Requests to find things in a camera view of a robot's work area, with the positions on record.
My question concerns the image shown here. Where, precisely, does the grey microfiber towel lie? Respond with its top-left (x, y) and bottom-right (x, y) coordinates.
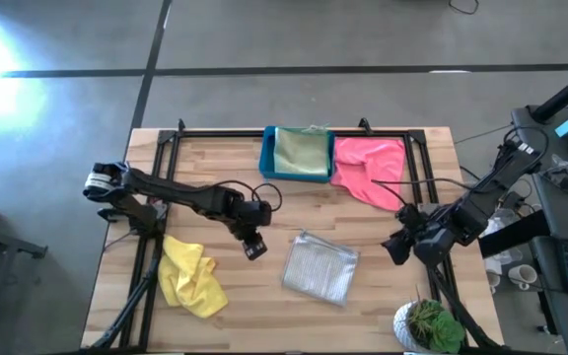
top-left (281, 230), bottom-right (361, 308)

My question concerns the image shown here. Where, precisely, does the yellow microfiber towel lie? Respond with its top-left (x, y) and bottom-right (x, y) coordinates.
top-left (158, 235), bottom-right (230, 320)

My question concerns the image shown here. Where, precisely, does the pink microfiber towel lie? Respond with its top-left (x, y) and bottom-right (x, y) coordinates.
top-left (330, 136), bottom-right (407, 212)

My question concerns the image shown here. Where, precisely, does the sage green microfiber towel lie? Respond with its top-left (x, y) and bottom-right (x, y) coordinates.
top-left (272, 126), bottom-right (330, 178)

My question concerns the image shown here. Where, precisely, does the succulent in white pot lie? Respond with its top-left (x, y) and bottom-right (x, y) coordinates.
top-left (392, 298), bottom-right (466, 355)

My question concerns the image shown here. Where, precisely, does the blue plastic bin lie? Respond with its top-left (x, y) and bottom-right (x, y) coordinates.
top-left (258, 125), bottom-right (337, 184)

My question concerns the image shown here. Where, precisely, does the clear plastic bag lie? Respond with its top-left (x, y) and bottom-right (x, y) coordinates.
top-left (473, 206), bottom-right (525, 265)

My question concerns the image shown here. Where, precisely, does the white mug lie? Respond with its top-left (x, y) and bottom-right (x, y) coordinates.
top-left (507, 263), bottom-right (539, 292)
top-left (485, 269), bottom-right (502, 296)

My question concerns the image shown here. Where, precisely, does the black desk support bar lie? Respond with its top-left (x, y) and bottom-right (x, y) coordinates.
top-left (478, 210), bottom-right (551, 258)

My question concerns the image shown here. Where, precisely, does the black power adapter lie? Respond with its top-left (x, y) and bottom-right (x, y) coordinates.
top-left (503, 190), bottom-right (527, 212)

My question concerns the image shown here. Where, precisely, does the dark grey desk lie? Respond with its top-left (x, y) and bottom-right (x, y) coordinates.
top-left (510, 103), bottom-right (568, 355)

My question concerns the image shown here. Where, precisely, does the black monitor pole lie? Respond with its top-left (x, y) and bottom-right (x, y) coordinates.
top-left (530, 61), bottom-right (568, 124)

